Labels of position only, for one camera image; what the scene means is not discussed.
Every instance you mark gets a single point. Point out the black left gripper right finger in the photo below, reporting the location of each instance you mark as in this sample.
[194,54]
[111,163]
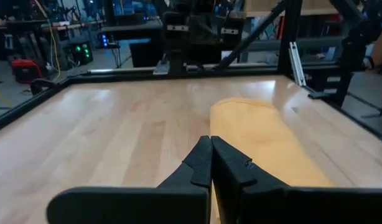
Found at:
[234,177]

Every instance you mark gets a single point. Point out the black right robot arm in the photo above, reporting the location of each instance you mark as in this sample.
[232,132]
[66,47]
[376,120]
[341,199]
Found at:
[177,62]

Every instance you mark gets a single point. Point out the wooden shelf board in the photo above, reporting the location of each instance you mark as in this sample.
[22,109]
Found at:
[315,6]

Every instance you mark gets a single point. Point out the orange waffle weave towel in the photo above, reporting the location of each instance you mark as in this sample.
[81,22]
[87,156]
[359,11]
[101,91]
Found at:
[259,133]

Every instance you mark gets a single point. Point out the black box blue lights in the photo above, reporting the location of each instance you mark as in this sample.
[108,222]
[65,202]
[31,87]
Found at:
[104,40]

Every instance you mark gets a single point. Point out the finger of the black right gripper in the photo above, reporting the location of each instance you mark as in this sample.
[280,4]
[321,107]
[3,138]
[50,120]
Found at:
[198,29]
[214,29]

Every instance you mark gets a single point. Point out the distant wooden workbench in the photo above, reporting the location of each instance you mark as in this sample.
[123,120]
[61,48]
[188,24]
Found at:
[69,25]

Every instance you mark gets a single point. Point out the grey desk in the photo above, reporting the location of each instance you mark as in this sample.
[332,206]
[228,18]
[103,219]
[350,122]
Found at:
[303,43]

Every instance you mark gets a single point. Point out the red black tool case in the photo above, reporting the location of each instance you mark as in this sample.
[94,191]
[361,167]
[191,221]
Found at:
[26,70]

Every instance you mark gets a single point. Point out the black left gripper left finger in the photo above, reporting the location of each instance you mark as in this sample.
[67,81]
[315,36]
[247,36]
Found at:
[197,168]

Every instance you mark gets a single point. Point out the silver metal bracket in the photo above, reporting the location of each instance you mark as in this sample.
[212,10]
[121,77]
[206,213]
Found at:
[161,68]

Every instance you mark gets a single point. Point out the silver aluminium extrusion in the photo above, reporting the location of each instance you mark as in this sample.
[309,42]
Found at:
[296,62]

